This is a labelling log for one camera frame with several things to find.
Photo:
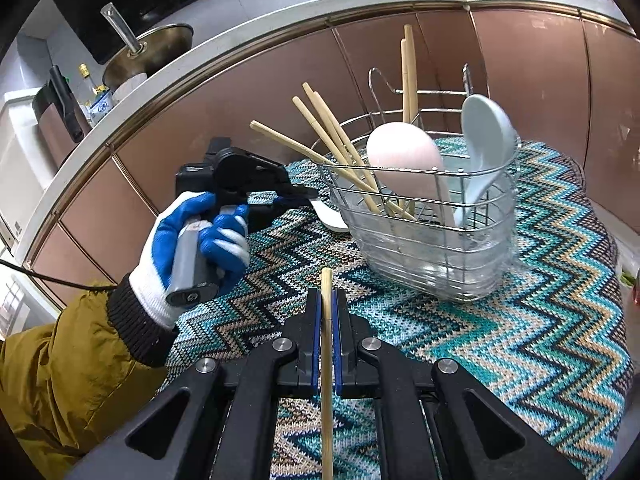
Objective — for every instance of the zigzag knitted mat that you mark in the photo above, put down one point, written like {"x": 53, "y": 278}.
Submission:
{"x": 500, "y": 335}

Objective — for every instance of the white appliance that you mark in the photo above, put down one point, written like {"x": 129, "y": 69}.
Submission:
{"x": 20, "y": 160}

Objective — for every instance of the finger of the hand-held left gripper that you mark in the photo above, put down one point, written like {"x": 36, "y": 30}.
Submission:
{"x": 300, "y": 192}
{"x": 265, "y": 212}

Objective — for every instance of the black bottle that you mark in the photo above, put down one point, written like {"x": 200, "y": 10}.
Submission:
{"x": 67, "y": 105}

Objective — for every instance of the pink spoon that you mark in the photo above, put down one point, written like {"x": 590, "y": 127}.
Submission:
{"x": 400, "y": 150}

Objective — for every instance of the wooden chopstick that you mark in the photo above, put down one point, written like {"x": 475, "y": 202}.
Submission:
{"x": 310, "y": 120}
{"x": 290, "y": 143}
{"x": 327, "y": 310}
{"x": 315, "y": 101}
{"x": 327, "y": 110}
{"x": 411, "y": 60}
{"x": 405, "y": 75}

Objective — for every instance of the clear bottle with yellow cap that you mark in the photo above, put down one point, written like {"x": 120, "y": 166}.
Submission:
{"x": 97, "y": 97}

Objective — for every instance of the person's left forearm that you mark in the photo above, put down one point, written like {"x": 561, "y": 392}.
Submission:
{"x": 60, "y": 360}

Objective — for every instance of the brown kitchen counter cabinet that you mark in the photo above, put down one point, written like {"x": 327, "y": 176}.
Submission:
{"x": 250, "y": 70}

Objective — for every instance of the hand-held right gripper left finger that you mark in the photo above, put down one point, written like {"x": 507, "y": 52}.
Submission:
{"x": 315, "y": 360}

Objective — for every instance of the pale blue spoon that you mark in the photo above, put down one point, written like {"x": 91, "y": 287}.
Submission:
{"x": 487, "y": 130}

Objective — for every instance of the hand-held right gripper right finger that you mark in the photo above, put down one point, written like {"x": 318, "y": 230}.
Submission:
{"x": 338, "y": 360}

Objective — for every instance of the white spoon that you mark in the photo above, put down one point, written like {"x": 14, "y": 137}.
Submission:
{"x": 330, "y": 217}

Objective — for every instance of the person's left hand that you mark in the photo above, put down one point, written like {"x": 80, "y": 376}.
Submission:
{"x": 150, "y": 280}

